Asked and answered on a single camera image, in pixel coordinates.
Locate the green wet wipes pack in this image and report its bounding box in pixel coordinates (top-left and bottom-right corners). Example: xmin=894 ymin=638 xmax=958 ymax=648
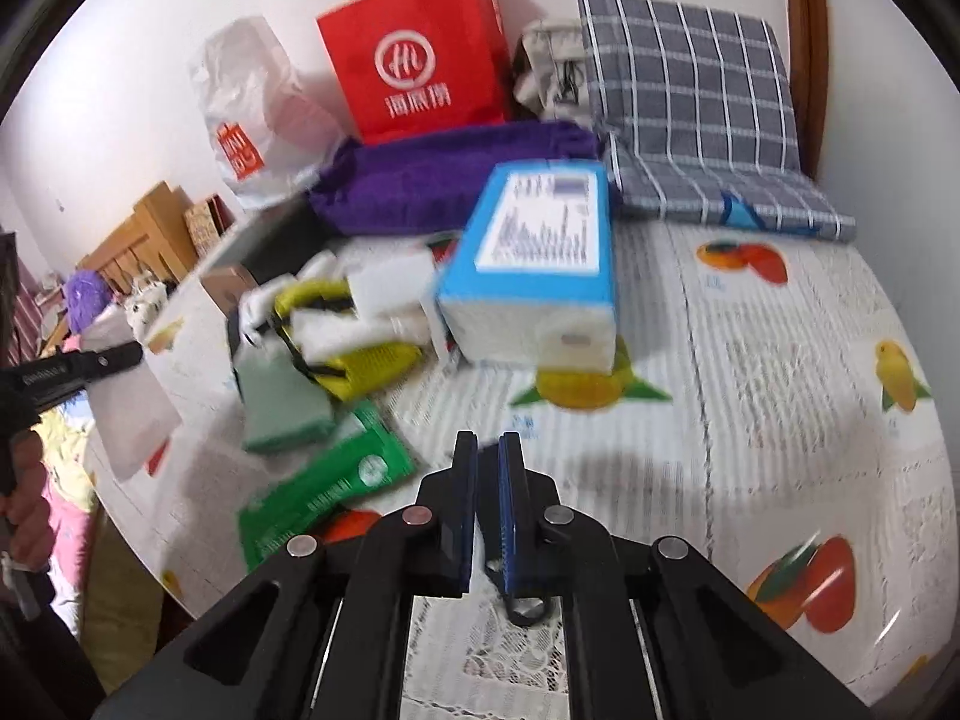
xmin=238 ymin=400 xmax=415 ymax=571

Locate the yellow mesh pouch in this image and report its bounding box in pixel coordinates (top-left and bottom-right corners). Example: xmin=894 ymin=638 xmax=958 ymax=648
xmin=270 ymin=280 xmax=430 ymax=401

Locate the white green cuffed glove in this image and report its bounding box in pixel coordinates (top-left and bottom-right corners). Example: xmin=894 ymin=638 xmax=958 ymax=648
xmin=231 ymin=250 xmax=337 ymax=455

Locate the white sponge block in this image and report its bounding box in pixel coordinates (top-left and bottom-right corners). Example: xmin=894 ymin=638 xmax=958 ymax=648
xmin=347 ymin=249 xmax=436 ymax=320

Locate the person's left hand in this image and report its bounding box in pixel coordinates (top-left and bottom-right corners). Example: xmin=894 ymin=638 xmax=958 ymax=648
xmin=2 ymin=431 xmax=55 ymax=572

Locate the purple plush toy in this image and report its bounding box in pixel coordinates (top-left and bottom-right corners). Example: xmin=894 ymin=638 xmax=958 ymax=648
xmin=64 ymin=270 xmax=114 ymax=335

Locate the wooden headboard furniture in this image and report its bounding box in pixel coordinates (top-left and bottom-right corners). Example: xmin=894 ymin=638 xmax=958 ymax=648
xmin=75 ymin=182 xmax=235 ymax=296

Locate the blue tissue pack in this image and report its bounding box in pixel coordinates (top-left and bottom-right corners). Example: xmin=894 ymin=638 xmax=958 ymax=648
xmin=436 ymin=160 xmax=617 ymax=374

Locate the dark box with gold end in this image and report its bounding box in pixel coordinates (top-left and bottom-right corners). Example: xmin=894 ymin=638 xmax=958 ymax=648
xmin=200 ymin=199 xmax=337 ymax=316

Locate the purple fleece blanket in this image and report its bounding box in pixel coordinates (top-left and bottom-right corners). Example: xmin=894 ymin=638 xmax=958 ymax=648
xmin=308 ymin=121 xmax=599 ymax=236

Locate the white plastic shopping bag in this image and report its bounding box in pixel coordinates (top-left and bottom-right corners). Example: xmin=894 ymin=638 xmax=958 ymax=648
xmin=189 ymin=16 xmax=347 ymax=211

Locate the beige canvas bag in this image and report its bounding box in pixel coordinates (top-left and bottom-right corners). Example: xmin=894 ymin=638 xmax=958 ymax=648
xmin=514 ymin=20 xmax=592 ymax=128

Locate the grey plaid pillow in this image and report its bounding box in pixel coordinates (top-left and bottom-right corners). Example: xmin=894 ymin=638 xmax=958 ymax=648
xmin=578 ymin=0 xmax=856 ymax=242

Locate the red paper shopping bag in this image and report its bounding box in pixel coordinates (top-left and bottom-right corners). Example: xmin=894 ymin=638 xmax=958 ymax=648
xmin=317 ymin=0 xmax=512 ymax=145

